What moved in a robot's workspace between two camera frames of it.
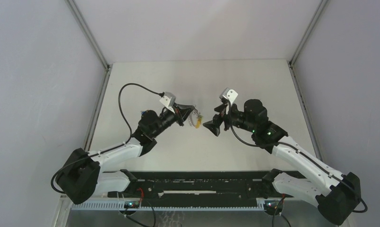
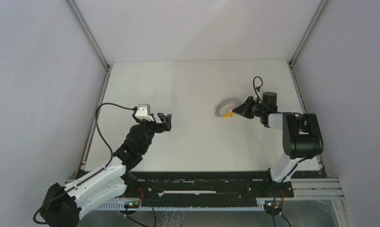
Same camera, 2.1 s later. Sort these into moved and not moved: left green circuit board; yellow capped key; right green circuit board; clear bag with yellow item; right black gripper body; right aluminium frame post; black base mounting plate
Moved: yellow capped key; clear bag with yellow item; right black gripper body
Not moved: left green circuit board; right aluminium frame post; black base mounting plate; right green circuit board
